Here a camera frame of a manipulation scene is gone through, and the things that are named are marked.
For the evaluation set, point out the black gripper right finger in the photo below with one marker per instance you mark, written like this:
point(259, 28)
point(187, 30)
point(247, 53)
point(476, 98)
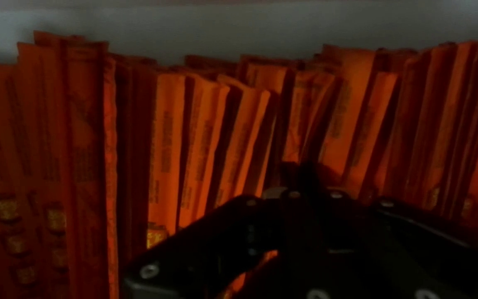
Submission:
point(418, 254)

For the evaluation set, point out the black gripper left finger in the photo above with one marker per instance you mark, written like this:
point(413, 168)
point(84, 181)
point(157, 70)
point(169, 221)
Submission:
point(204, 257)

